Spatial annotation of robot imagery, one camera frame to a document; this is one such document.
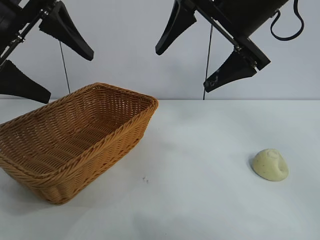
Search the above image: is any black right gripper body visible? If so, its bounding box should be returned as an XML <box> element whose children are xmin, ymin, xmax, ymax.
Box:
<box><xmin>186</xmin><ymin>0</ymin><xmax>294</xmax><ymax>71</ymax></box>

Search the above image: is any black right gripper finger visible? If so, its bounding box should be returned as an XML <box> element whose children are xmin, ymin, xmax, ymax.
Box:
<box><xmin>203</xmin><ymin>50</ymin><xmax>258</xmax><ymax>94</ymax></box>
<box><xmin>154</xmin><ymin>0</ymin><xmax>199</xmax><ymax>56</ymax></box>

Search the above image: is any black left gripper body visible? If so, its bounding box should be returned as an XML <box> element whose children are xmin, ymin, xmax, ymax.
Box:
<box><xmin>0</xmin><ymin>0</ymin><xmax>60</xmax><ymax>66</ymax></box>

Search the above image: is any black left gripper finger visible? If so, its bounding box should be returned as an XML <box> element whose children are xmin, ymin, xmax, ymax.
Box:
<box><xmin>0</xmin><ymin>59</ymin><xmax>52</xmax><ymax>105</ymax></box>
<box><xmin>38</xmin><ymin>0</ymin><xmax>95</xmax><ymax>62</ymax></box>

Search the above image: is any brown woven wicker basket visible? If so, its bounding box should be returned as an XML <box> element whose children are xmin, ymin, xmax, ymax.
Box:
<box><xmin>0</xmin><ymin>82</ymin><xmax>160</xmax><ymax>206</ymax></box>

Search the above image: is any pale yellow egg yolk pastry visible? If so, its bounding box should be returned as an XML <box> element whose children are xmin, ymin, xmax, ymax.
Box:
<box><xmin>251</xmin><ymin>148</ymin><xmax>290</xmax><ymax>182</ymax></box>

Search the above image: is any black right arm cable loop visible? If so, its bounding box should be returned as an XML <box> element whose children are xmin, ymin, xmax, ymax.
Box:
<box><xmin>269</xmin><ymin>0</ymin><xmax>306</xmax><ymax>41</ymax></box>

